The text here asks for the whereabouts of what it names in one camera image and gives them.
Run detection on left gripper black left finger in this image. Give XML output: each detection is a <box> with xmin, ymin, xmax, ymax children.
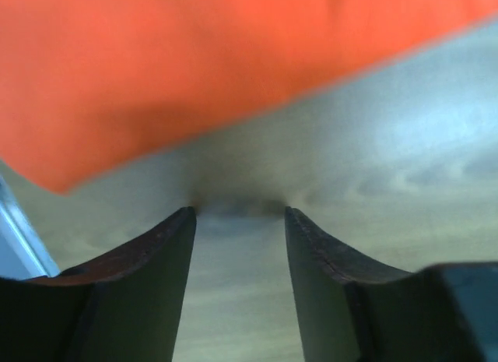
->
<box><xmin>1</xmin><ymin>207</ymin><xmax>196</xmax><ymax>361</ymax></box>

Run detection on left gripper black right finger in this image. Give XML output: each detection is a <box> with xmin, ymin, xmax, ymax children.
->
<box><xmin>285</xmin><ymin>207</ymin><xmax>497</xmax><ymax>361</ymax></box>

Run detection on orange t shirt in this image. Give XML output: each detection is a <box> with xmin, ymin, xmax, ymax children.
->
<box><xmin>1</xmin><ymin>0</ymin><xmax>497</xmax><ymax>192</ymax></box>

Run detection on aluminium rail frame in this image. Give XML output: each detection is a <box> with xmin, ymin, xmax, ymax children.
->
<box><xmin>0</xmin><ymin>177</ymin><xmax>60</xmax><ymax>280</ymax></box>

